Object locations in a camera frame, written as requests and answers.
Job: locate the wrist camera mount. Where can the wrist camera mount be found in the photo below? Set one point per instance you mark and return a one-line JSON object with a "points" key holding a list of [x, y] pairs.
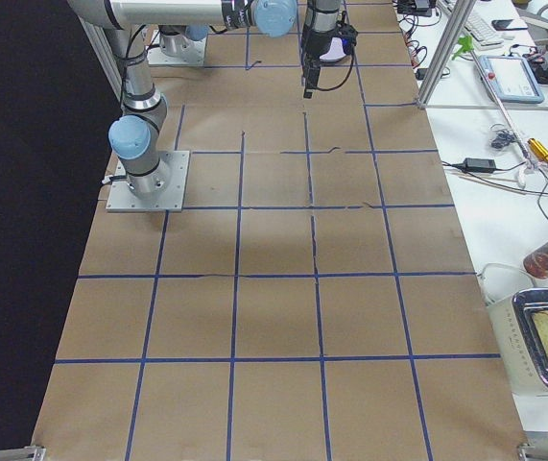
{"points": [[348, 36]]}

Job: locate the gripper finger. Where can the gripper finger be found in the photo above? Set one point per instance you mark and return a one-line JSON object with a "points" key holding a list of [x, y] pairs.
{"points": [[308, 92]]}

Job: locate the silver toaster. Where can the silver toaster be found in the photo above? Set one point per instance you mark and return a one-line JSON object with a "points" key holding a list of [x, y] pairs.
{"points": [[524, 358]]}

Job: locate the yellow tool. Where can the yellow tool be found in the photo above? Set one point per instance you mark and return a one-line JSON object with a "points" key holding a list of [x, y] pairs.
{"points": [[538, 149]]}

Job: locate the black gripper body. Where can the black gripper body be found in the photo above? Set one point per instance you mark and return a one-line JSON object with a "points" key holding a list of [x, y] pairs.
{"points": [[313, 46]]}

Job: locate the aluminium frame post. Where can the aluminium frame post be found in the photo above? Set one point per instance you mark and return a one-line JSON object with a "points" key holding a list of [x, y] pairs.
{"points": [[452, 31]]}

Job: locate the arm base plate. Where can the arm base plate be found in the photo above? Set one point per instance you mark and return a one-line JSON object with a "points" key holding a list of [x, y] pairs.
{"points": [[164, 189], [176, 51]]}

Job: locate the black power adapter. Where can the black power adapter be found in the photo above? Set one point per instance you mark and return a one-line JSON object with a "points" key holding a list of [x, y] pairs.
{"points": [[479, 165]]}

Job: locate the teach pendant tablet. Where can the teach pendant tablet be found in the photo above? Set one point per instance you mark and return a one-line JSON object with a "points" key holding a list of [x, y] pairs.
{"points": [[511, 79]]}

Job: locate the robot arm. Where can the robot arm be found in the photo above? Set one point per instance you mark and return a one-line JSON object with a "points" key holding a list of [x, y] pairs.
{"points": [[134, 136], [321, 24]]}

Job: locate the green reacher grabber stick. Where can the green reacher grabber stick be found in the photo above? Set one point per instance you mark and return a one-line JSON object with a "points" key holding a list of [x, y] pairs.
{"points": [[530, 162]]}

